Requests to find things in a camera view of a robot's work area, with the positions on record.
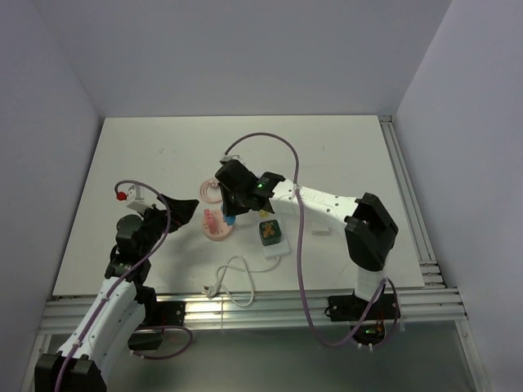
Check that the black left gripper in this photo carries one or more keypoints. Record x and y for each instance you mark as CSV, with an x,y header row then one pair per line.
x,y
181,211

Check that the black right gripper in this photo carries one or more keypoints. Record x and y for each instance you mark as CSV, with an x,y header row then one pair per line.
x,y
229,208

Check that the pink plug adapter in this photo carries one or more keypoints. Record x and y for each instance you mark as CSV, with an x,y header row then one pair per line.
x,y
212,220

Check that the blue triangular plug adapter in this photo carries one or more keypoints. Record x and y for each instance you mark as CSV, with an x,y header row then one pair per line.
x,y
229,220

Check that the dark green cube plug adapter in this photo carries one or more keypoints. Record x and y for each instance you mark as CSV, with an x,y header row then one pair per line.
x,y
270,232

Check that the white plug adapter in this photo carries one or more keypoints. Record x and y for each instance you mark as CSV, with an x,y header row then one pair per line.
x,y
320,231

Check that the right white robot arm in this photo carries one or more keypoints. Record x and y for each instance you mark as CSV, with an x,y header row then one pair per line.
x,y
368,227

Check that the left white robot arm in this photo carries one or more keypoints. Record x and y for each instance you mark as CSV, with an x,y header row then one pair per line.
x,y
124,302

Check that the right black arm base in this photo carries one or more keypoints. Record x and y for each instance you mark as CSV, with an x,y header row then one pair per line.
x,y
383,316

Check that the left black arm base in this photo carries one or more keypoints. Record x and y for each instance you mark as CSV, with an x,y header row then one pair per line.
x,y
150,334

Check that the pink round socket hub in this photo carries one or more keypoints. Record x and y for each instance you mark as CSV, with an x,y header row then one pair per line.
x,y
223,233

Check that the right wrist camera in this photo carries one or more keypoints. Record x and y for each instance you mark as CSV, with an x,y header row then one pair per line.
x,y
228,157

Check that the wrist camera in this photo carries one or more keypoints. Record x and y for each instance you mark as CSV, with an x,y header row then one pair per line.
x,y
228,157
133,199

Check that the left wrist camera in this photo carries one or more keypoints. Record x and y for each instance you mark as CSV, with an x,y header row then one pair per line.
x,y
133,199

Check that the aluminium front rail frame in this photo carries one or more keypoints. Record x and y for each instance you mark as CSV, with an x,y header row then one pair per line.
x,y
269,310

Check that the aluminium right rail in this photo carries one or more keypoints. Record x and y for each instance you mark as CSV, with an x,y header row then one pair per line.
x,y
429,265

